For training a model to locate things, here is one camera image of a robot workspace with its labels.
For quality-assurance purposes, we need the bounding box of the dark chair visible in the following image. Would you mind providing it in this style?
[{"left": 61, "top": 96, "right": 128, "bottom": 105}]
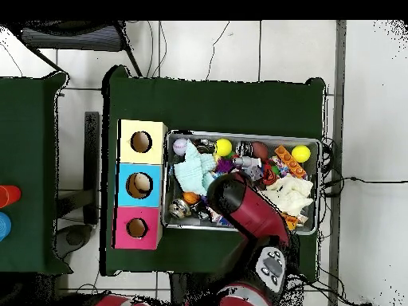
[{"left": 12, "top": 21, "right": 143, "bottom": 78}]

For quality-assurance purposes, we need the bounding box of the cream waffle cloth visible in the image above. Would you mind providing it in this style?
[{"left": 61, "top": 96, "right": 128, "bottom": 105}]
[{"left": 259, "top": 175, "right": 315, "bottom": 218}]

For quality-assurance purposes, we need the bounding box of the blue plastic cup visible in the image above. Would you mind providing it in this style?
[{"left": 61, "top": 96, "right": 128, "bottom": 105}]
[{"left": 0, "top": 211, "right": 13, "bottom": 242}]

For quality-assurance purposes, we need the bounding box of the grey stand foot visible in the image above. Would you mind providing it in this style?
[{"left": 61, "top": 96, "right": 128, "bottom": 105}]
[{"left": 54, "top": 223, "right": 94, "bottom": 260}]

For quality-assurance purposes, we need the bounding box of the mint green waffle cloth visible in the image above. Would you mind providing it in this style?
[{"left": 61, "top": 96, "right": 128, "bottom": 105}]
[{"left": 173, "top": 139, "right": 218, "bottom": 196}]

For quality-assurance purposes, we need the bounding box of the orange tiger striped ball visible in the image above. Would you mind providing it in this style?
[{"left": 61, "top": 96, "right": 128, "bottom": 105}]
[{"left": 261, "top": 163, "right": 279, "bottom": 186}]

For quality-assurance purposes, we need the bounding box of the dark green side table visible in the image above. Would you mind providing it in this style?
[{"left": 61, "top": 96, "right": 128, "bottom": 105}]
[{"left": 0, "top": 72, "right": 73, "bottom": 276}]

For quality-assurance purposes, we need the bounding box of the silver plastic toy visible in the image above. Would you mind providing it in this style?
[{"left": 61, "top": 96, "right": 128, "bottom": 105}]
[{"left": 231, "top": 155, "right": 262, "bottom": 170}]

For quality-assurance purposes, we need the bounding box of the dark green tablecloth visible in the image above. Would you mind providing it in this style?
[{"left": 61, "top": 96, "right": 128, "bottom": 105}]
[{"left": 101, "top": 65, "right": 327, "bottom": 277}]

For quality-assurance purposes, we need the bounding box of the white toy baseball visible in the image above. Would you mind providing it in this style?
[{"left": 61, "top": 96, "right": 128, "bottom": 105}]
[{"left": 172, "top": 137, "right": 189, "bottom": 157}]

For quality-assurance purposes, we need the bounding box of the purple spiky ball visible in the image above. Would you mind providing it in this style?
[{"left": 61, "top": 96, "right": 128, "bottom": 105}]
[{"left": 216, "top": 158, "right": 235, "bottom": 175}]

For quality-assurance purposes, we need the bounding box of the red plastic cup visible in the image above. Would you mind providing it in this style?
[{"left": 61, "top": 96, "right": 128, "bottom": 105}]
[{"left": 0, "top": 185, "right": 22, "bottom": 209}]

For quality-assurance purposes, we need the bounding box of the shallow clear mesh bin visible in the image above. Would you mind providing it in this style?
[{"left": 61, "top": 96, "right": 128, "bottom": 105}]
[{"left": 161, "top": 129, "right": 322, "bottom": 236}]

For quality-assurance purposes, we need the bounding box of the yellow ball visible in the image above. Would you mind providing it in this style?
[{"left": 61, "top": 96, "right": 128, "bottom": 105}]
[
  {"left": 291, "top": 145, "right": 312, "bottom": 163},
  {"left": 214, "top": 138, "right": 233, "bottom": 158}
]

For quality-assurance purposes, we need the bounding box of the wooden box with three holes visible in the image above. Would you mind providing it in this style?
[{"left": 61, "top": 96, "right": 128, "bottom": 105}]
[{"left": 112, "top": 119, "right": 168, "bottom": 251}]

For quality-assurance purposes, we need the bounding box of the black power cable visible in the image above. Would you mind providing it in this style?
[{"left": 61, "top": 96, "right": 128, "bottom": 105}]
[{"left": 321, "top": 175, "right": 408, "bottom": 186}]

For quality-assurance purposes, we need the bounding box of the brown toy football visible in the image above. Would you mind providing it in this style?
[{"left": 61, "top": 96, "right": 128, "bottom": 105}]
[{"left": 251, "top": 141, "right": 269, "bottom": 162}]

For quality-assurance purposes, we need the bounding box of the long orange toy brick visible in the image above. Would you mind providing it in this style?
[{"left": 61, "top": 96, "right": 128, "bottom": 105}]
[{"left": 274, "top": 145, "right": 308, "bottom": 179}]

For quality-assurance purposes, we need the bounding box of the black camera stand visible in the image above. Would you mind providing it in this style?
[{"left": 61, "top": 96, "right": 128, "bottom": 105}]
[{"left": 56, "top": 111, "right": 101, "bottom": 226}]

